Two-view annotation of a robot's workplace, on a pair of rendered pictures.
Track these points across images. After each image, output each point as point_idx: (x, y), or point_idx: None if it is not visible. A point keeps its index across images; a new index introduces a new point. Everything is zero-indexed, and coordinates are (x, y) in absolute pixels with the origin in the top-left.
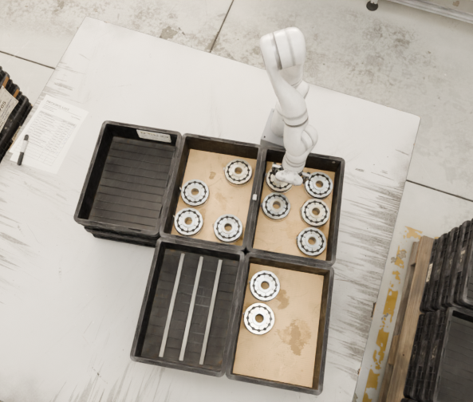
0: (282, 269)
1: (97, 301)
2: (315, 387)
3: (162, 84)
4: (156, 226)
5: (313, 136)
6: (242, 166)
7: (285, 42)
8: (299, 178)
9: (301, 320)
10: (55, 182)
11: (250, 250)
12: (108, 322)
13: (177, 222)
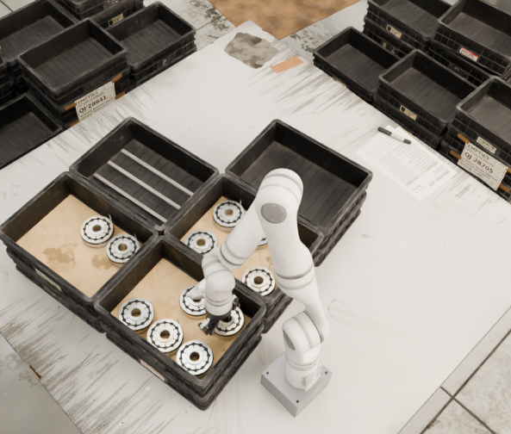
0: None
1: (208, 144)
2: None
3: (432, 285)
4: (232, 173)
5: (210, 277)
6: (261, 288)
7: (273, 182)
8: (196, 294)
9: (70, 269)
10: (346, 150)
11: (159, 237)
12: (185, 145)
13: (233, 204)
